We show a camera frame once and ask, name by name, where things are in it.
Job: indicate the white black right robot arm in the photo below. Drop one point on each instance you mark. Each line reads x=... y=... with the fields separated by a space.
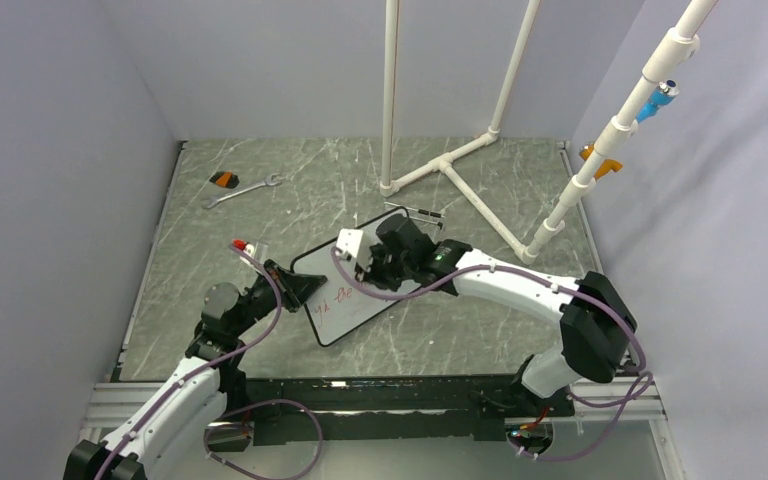
x=596 y=327

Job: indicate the white whiteboard black frame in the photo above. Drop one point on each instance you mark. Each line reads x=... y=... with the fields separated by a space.
x=336 y=308

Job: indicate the blue clip on pipe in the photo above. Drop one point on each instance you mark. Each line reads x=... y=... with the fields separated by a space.
x=661 y=96

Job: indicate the silver open-end wrench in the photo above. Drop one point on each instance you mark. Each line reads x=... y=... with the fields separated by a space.
x=272 y=180

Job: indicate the black orange small tool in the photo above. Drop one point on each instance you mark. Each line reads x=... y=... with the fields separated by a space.
x=225 y=179

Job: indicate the metal wire whiteboard stand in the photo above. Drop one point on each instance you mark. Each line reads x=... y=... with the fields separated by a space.
x=422 y=215

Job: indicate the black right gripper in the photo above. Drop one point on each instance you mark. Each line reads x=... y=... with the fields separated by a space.
x=370 y=273

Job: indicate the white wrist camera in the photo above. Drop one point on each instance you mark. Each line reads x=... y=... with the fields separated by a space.
x=354 y=245
x=250 y=252

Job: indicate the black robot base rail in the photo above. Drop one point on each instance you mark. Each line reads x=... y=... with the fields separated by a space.
x=481 y=407

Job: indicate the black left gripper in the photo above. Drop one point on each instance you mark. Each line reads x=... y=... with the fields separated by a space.
x=294 y=288

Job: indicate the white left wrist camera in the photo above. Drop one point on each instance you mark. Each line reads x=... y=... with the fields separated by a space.
x=250 y=252

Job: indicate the aluminium extrusion rail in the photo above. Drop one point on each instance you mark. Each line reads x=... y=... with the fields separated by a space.
x=112 y=404

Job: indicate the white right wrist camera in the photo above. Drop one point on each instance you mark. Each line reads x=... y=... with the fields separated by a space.
x=354 y=245

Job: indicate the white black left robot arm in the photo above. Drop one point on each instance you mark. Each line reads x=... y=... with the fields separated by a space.
x=206 y=384

